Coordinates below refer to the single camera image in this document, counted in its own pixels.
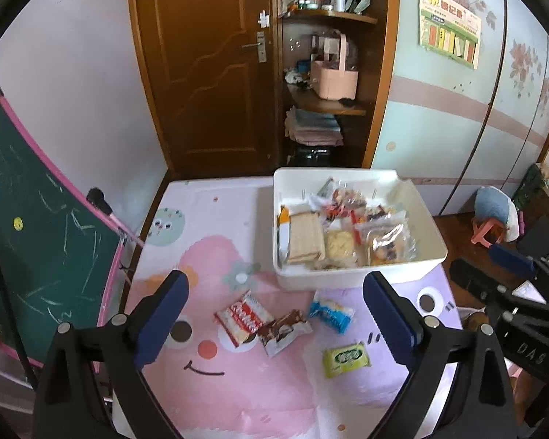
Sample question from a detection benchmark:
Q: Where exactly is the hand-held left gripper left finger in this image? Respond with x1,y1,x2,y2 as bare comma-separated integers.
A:
31,270,190,439

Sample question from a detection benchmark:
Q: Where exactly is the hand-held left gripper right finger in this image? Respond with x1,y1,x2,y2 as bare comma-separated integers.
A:
362,271,518,439

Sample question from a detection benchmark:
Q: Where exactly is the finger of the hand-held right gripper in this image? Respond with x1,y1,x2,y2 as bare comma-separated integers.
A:
489,243,549,284
449,258,531,316

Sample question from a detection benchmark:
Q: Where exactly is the white plastic bin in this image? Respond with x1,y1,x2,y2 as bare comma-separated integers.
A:
273,167,448,291

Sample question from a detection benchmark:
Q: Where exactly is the pink plastic stool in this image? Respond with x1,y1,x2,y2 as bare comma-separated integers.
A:
471,217,508,248

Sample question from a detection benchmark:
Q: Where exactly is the blue snack packet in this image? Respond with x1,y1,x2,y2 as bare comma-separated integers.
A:
308,299,355,332

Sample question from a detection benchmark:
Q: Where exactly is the blue cushion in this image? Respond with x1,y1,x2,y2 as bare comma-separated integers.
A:
473,186,515,227

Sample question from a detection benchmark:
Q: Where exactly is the green snack packet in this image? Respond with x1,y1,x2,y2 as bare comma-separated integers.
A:
322,342,373,379

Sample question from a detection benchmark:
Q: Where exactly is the clear cookie packet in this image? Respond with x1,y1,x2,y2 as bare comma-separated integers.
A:
361,222,417,266

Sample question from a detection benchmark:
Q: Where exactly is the dark green crate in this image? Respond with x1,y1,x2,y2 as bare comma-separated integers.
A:
512,163,549,209

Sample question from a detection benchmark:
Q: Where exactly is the red white snack packet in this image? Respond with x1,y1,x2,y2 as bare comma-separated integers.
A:
214,290,275,348

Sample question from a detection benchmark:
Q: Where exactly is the clear cracker packet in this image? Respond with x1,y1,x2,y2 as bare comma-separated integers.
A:
325,229,362,266

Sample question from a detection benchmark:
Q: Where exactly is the pink printed table mat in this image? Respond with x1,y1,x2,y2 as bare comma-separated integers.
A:
112,176,467,439

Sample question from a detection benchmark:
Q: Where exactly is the brown snack packet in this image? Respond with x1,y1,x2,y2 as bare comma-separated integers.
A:
257,309,313,358

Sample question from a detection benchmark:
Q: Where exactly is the sandwich cracker packet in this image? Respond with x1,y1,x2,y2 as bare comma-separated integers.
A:
286,208,326,263

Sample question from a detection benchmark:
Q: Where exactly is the orange white snack packet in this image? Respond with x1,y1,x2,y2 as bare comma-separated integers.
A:
277,206,294,261

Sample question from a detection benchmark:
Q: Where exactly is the pale blue flowered wardrobe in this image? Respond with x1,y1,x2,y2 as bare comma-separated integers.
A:
370,0,549,215

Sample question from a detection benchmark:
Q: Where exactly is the silver snack packet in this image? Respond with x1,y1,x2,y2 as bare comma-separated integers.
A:
309,178,335,206

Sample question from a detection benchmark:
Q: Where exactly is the stack of folded towels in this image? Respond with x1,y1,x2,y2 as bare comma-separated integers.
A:
284,106,344,147

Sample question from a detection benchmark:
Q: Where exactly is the wooden corner shelf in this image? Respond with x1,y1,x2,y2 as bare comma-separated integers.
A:
277,0,399,170

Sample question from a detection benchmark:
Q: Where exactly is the brown wooden door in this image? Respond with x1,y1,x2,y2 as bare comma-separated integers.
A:
127,0,280,179

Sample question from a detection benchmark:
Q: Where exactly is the black brush pink handle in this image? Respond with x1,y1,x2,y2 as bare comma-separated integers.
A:
86,187,145,247

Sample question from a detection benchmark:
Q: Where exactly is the green chalkboard pink frame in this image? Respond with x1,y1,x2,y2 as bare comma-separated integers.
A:
0,87,145,371

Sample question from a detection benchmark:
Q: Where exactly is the black cable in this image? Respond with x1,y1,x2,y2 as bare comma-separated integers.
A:
0,231,35,380

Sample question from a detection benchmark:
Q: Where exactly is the wall poster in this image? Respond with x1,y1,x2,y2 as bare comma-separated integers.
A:
416,0,482,70

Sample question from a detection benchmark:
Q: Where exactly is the pink handled basket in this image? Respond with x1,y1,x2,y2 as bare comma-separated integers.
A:
310,33,360,101

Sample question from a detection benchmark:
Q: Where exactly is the metal door handle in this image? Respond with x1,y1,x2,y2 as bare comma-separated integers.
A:
241,31,267,63

